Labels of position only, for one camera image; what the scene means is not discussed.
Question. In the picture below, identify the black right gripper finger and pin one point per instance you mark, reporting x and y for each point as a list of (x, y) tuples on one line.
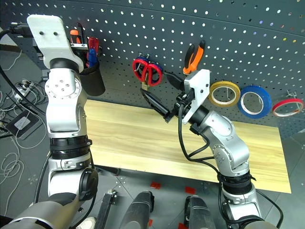
[(175, 81), (155, 103)]

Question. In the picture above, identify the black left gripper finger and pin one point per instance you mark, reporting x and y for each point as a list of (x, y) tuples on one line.
[(81, 32)]

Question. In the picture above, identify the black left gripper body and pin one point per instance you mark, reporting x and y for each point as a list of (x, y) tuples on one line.
[(80, 55)]

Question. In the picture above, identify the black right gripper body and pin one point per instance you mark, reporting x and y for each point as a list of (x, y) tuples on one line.
[(183, 100)]

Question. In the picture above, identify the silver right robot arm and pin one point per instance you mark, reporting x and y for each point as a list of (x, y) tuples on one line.
[(228, 143)]

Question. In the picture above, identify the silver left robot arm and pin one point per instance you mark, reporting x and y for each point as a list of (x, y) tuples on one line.
[(63, 107)]

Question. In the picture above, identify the black tool holder cup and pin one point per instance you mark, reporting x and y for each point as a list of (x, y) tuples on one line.
[(94, 81)]

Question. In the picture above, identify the yellow tape roll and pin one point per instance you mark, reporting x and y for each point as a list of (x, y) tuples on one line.
[(224, 83)]

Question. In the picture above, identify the dark grey perforated pegboard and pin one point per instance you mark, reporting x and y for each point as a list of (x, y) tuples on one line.
[(166, 35)]

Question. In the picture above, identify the white power adapter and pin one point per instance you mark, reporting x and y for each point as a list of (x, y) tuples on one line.
[(17, 96)]

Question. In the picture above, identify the blue tape roll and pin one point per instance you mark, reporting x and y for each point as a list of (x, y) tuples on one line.
[(265, 105)]

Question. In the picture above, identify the black flat box white label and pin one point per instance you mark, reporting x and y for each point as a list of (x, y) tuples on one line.
[(22, 124)]

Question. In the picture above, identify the red tape roll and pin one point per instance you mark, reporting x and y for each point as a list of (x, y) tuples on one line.
[(287, 102)]

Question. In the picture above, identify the dark rounded robot leg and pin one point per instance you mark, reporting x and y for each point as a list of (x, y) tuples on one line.
[(140, 210), (200, 214)]

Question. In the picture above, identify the metal pegboard hook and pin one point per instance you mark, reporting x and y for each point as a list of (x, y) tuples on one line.
[(291, 94)]

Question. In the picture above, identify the black metal bar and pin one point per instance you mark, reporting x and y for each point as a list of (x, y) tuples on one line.
[(106, 210)]

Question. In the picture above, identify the white shoe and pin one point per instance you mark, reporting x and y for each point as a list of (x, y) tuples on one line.
[(87, 223)]

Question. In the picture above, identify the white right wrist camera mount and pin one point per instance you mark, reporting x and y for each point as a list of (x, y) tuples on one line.
[(199, 95)]

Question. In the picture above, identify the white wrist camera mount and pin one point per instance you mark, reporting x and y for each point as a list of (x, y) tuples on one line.
[(47, 45), (199, 95)]

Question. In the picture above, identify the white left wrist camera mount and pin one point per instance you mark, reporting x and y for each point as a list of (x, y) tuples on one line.
[(47, 45)]

